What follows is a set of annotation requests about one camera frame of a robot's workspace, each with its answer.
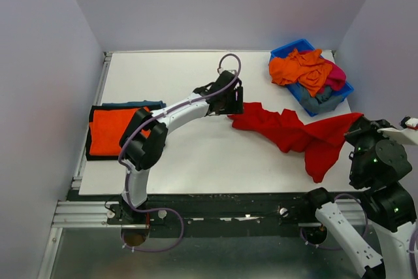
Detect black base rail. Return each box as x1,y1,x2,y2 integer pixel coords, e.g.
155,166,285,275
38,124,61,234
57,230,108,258
67,190,328,244

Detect aluminium frame rail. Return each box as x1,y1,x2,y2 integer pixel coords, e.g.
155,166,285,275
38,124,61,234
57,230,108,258
51,199,365,229

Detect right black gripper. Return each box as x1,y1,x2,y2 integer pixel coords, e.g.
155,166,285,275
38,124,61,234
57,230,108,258
344,112,402,181

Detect red t shirt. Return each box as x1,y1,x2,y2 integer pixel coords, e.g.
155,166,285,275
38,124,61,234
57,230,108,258
228,103,363,184

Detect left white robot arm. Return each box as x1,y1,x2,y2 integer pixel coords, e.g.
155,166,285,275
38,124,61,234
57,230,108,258
118,71,243,223

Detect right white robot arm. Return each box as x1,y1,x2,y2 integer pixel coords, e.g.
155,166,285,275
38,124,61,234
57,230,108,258
300,116,417,278

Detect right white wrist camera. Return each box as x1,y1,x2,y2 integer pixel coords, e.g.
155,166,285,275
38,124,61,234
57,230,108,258
379,116,418,146

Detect magenta t shirt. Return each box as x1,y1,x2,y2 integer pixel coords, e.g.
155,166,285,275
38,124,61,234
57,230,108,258
320,59,346,92

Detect grey t shirt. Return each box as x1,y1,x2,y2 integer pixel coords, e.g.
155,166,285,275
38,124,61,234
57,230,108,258
299,86,343,114

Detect folded black t shirt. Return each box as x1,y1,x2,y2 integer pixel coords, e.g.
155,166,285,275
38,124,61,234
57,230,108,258
85,105,154,161

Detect folded orange t shirt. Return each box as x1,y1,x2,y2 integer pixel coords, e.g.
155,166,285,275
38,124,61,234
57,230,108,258
88,106,153,156

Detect folded teal t shirt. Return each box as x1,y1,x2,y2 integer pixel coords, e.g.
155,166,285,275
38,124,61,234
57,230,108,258
101,100,167,109

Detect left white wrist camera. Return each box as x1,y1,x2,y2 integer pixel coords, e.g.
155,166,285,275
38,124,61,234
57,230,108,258
217,67,236,76

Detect crumpled orange t shirt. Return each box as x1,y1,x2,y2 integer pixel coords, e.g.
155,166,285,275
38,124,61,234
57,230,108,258
269,48,332,97

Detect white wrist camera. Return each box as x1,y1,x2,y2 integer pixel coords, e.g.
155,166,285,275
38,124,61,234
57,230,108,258
217,67,236,76
379,116,418,146

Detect blue plastic bin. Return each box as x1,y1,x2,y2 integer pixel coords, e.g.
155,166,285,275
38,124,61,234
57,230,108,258
268,39,353,116

